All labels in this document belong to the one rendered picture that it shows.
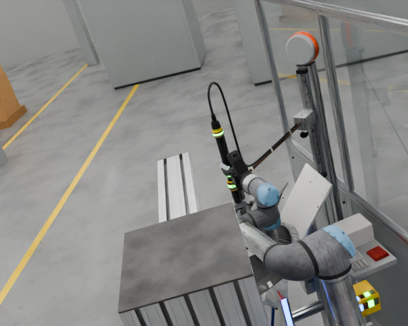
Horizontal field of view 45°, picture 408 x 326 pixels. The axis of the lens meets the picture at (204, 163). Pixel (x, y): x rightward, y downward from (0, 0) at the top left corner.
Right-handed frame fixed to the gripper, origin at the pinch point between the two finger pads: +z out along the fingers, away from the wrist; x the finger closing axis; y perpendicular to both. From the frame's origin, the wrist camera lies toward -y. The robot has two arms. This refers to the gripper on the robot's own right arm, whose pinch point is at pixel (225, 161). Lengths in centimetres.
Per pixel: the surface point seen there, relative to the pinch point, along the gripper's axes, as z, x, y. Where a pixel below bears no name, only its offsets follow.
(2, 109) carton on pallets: 805, -99, 129
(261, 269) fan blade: -15.4, -3.8, 46.9
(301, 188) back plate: 12, 39, 38
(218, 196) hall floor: 242, 72, 165
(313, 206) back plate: -3, 35, 40
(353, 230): 1, 57, 69
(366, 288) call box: -43, 28, 59
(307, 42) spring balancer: 22, 64, -26
